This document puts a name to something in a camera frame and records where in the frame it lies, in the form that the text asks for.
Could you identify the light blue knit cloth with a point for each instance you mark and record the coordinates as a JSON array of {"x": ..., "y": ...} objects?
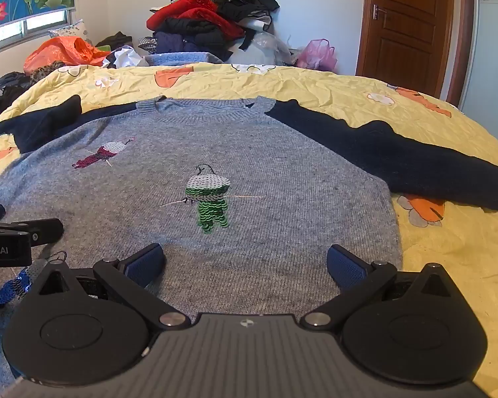
[{"x": 182, "y": 59}]

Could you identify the pile of clothes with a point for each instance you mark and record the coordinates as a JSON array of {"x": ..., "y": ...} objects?
[{"x": 203, "y": 16}]

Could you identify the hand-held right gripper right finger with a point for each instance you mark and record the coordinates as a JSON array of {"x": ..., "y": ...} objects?
[{"x": 345, "y": 269}]

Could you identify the dark cloth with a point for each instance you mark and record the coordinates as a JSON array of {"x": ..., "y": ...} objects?
[{"x": 114, "y": 40}]

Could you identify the brown wooden door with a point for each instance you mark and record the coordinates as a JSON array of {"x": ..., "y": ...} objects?
[{"x": 402, "y": 29}]

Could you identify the grey knit sweater navy sleeves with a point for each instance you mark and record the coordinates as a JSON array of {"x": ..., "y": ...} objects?
[{"x": 249, "y": 166}]

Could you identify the dark patterned clothes heap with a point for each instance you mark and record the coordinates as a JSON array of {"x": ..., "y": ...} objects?
[{"x": 8, "y": 89}]

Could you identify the window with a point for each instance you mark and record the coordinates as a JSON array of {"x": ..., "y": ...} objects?
[{"x": 29, "y": 29}]

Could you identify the orange plastic bag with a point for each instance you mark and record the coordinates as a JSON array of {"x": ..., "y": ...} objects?
[{"x": 66, "y": 52}]

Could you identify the floral pillow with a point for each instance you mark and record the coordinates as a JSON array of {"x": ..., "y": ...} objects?
[{"x": 72, "y": 32}]

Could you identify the yellow printed quilt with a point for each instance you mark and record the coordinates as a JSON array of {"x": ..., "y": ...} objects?
[{"x": 440, "y": 265}]

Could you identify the white crumpled cloth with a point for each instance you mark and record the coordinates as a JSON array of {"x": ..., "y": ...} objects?
[{"x": 124, "y": 57}]

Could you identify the pink plastic bag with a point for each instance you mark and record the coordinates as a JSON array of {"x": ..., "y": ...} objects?
[{"x": 317, "y": 54}]

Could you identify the clear plastic bag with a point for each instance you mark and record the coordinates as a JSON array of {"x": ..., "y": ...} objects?
[{"x": 261, "y": 47}]

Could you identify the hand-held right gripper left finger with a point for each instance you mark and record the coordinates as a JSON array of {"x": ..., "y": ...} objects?
[{"x": 146, "y": 264}]

